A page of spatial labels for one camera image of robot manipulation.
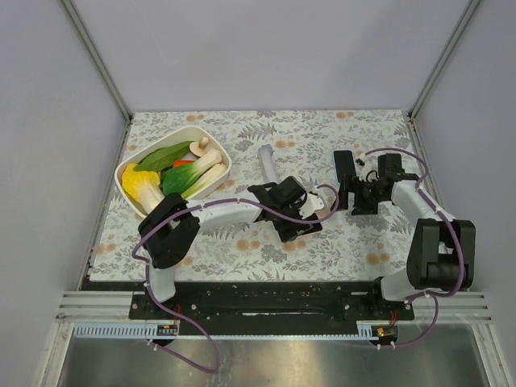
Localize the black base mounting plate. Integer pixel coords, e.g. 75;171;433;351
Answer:
127;281;415;338

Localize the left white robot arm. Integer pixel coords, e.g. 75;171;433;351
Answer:
138;177;326;302

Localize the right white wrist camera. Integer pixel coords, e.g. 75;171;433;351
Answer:
356;158;379;182

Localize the green bok choy toy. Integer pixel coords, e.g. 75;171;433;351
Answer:
162;149;223;199

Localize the aluminium frame rail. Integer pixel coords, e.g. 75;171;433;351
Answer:
59;0;133;123

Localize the yellow cabbage toy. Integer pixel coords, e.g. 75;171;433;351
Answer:
122;164;164;214

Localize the white slotted cable duct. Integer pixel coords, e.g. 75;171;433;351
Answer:
73;322;179;340

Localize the black phone blue case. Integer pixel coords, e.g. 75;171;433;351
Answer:
333;150;356;183

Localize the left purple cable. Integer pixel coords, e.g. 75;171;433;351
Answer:
131;185;343;374

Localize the beige mushroom toy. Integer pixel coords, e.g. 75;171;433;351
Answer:
189;137;210;157

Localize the cream oval plastic tray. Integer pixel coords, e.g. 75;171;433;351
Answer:
114;126;232;218

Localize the green leaf toy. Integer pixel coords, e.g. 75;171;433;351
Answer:
134;141;191;172

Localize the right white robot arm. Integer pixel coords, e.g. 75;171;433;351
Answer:
333;149;476;303

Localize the floral patterned table mat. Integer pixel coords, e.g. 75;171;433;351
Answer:
89;110;435;288

